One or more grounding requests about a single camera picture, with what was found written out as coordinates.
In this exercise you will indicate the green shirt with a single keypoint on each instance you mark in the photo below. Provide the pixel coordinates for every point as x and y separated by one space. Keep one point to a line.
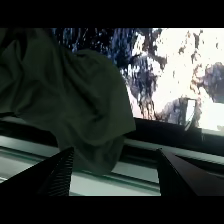
66 96

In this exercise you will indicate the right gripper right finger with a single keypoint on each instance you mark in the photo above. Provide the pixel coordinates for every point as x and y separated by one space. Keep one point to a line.
186 180

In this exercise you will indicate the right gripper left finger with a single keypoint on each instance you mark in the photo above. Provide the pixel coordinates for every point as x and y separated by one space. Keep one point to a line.
50 180

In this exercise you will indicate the silver frame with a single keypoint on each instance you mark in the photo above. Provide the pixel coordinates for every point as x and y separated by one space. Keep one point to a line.
133 175

